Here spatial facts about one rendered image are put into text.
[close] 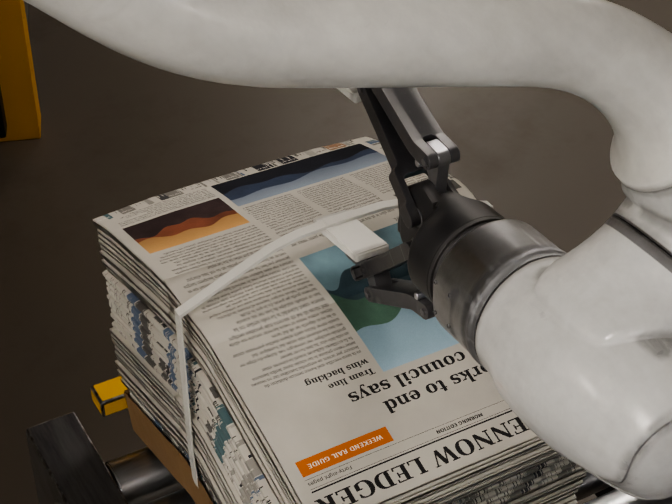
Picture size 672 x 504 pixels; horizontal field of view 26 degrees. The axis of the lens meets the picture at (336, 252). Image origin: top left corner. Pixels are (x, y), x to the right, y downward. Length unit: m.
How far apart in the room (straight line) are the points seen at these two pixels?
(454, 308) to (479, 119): 2.37
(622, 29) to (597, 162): 2.38
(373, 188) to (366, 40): 0.53
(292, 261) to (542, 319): 0.36
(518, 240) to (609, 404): 0.15
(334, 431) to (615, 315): 0.29
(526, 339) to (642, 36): 0.19
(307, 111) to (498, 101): 0.44
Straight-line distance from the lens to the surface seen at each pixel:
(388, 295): 1.09
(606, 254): 0.87
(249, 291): 1.15
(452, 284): 0.93
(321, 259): 1.18
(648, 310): 0.84
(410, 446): 1.07
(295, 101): 3.34
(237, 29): 0.73
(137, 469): 1.38
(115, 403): 1.42
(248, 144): 3.20
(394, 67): 0.76
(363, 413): 1.07
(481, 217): 0.96
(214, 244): 1.21
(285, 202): 1.27
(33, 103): 3.23
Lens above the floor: 1.79
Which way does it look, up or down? 38 degrees down
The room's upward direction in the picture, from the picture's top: straight up
